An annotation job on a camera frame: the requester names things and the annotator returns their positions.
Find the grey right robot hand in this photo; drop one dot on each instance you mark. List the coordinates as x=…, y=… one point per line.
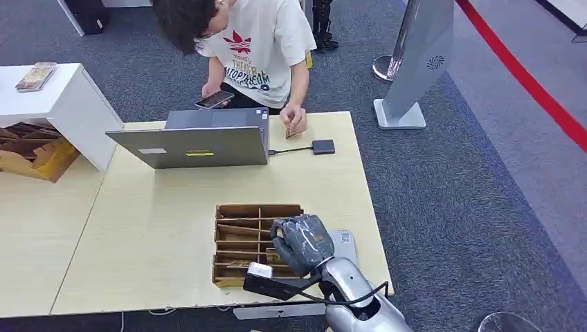
x=302, y=245

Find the person's right hand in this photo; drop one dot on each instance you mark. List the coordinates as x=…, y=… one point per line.
x=212, y=90

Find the person's left hand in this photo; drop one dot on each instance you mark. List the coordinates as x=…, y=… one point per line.
x=295, y=118

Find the dark smartphone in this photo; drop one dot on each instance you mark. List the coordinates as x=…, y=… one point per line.
x=214, y=99

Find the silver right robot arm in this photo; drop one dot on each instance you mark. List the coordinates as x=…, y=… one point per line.
x=348, y=284

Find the brown printed card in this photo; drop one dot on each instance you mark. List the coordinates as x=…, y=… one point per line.
x=273, y=256

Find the black adapter box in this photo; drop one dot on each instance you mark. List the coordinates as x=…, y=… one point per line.
x=324, y=146

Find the grey card reader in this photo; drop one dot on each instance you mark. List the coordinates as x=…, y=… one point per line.
x=346, y=243

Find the grey laptop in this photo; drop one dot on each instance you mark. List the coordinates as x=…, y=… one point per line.
x=197, y=146

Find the yellow tag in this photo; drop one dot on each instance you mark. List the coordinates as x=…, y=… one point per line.
x=309, y=59

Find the wooden card box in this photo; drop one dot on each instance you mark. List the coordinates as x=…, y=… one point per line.
x=238, y=229

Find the white plate under desk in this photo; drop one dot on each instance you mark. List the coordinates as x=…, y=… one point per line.
x=280, y=311

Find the person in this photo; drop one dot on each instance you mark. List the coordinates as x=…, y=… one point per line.
x=266, y=41

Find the black robot legs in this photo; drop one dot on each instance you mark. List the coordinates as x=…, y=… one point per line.
x=323, y=23

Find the grey kiosk stand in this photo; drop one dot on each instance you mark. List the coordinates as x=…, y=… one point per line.
x=419, y=68

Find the white shelf unit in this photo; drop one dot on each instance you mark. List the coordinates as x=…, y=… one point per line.
x=69, y=105

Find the white table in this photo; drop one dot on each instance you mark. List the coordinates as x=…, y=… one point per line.
x=71, y=16

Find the stack of printed cards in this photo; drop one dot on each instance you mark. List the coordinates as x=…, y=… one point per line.
x=35, y=77

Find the brown cardboard boxes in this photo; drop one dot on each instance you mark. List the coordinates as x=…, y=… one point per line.
x=41, y=156

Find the chrome round base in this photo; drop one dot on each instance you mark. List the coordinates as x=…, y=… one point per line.
x=506, y=324

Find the white counter with dark edge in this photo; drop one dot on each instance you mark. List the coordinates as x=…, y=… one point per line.
x=573, y=7

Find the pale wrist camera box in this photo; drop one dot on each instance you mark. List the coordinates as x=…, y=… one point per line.
x=260, y=270

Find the chrome stanchion post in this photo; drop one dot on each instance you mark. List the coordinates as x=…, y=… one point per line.
x=384, y=68

